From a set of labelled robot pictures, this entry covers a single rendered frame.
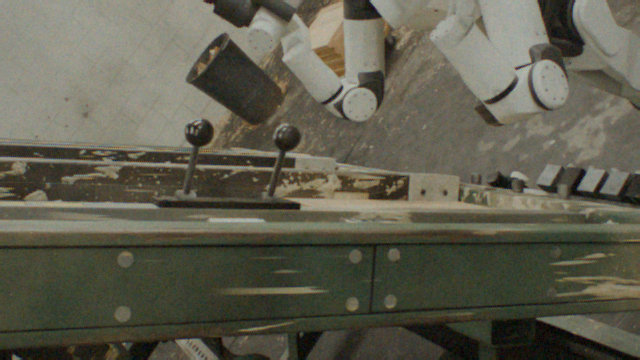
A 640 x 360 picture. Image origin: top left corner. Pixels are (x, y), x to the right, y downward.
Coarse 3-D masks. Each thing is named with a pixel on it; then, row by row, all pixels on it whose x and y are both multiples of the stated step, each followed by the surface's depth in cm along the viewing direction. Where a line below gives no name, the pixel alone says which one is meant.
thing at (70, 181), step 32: (0, 160) 121; (32, 160) 123; (64, 160) 129; (0, 192) 121; (32, 192) 123; (64, 192) 126; (96, 192) 128; (128, 192) 130; (160, 192) 132; (224, 192) 137; (256, 192) 140; (288, 192) 143; (320, 192) 146; (384, 192) 152; (416, 192) 155; (448, 192) 158
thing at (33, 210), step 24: (0, 216) 88; (24, 216) 89; (48, 216) 90; (72, 216) 91; (96, 216) 93; (120, 216) 94; (144, 216) 95; (168, 216) 97; (192, 216) 98; (216, 216) 99; (240, 216) 101; (264, 216) 102; (288, 216) 104; (312, 216) 105; (336, 216) 107; (360, 216) 108; (384, 216) 110; (408, 216) 112; (432, 216) 114; (456, 216) 115; (480, 216) 117; (504, 216) 119; (528, 216) 121; (552, 216) 124; (576, 216) 126
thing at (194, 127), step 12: (192, 120) 94; (204, 120) 94; (192, 132) 93; (204, 132) 93; (192, 144) 94; (204, 144) 94; (192, 156) 96; (192, 168) 97; (192, 180) 98; (180, 192) 99; (192, 192) 100
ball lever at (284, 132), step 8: (280, 128) 98; (288, 128) 98; (296, 128) 99; (280, 136) 98; (288, 136) 98; (296, 136) 98; (280, 144) 98; (288, 144) 98; (296, 144) 99; (280, 152) 100; (280, 160) 101; (280, 168) 102; (272, 176) 103; (272, 184) 103; (264, 192) 104; (272, 192) 104; (264, 200) 103; (272, 200) 104
